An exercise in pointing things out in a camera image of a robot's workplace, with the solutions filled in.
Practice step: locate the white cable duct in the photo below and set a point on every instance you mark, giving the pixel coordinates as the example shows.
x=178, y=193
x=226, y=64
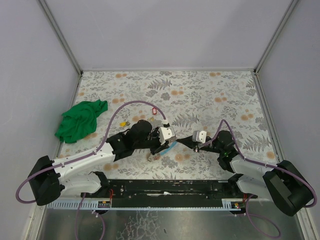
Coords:
x=67, y=204

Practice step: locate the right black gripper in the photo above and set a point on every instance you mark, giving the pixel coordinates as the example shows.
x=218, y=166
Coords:
x=199, y=144

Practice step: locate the green cloth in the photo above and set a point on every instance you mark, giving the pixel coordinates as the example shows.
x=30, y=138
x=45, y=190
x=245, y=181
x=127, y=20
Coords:
x=80, y=121

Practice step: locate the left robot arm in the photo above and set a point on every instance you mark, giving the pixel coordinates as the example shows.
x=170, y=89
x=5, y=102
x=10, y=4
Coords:
x=51, y=179

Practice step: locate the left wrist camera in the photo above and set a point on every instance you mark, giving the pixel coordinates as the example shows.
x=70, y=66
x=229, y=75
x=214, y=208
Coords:
x=167, y=134

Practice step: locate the red key tag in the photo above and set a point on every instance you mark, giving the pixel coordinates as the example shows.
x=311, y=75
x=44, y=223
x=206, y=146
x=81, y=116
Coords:
x=154, y=111

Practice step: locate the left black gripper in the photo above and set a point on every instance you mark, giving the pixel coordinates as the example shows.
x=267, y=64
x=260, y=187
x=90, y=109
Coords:
x=160, y=146

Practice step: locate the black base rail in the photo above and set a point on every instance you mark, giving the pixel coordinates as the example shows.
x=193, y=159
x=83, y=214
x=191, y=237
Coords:
x=167, y=194

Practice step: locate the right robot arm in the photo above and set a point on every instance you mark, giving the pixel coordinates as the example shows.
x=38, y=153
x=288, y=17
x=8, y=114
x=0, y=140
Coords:
x=282, y=184

